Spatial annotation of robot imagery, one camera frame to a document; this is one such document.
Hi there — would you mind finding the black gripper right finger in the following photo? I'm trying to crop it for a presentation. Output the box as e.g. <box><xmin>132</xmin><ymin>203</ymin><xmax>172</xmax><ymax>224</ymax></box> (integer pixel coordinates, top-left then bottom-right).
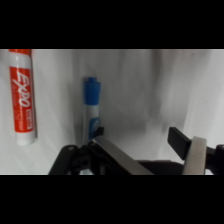
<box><xmin>167</xmin><ymin>126</ymin><xmax>208</xmax><ymax>176</ymax></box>

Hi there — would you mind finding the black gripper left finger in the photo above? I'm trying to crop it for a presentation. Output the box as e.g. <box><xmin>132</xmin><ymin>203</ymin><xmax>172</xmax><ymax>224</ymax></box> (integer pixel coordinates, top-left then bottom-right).
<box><xmin>87</xmin><ymin>126</ymin><xmax>155</xmax><ymax>176</ymax></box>

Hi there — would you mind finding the blue whiteboard marker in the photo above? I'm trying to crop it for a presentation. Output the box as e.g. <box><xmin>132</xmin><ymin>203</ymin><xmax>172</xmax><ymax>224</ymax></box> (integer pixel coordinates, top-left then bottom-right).
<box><xmin>82</xmin><ymin>76</ymin><xmax>103</xmax><ymax>145</ymax></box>

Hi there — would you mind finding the red whiteboard marker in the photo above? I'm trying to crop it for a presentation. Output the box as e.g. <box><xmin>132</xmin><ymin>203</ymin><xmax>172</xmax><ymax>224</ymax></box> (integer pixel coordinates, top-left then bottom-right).
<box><xmin>7</xmin><ymin>49</ymin><xmax>38</xmax><ymax>147</ymax></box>

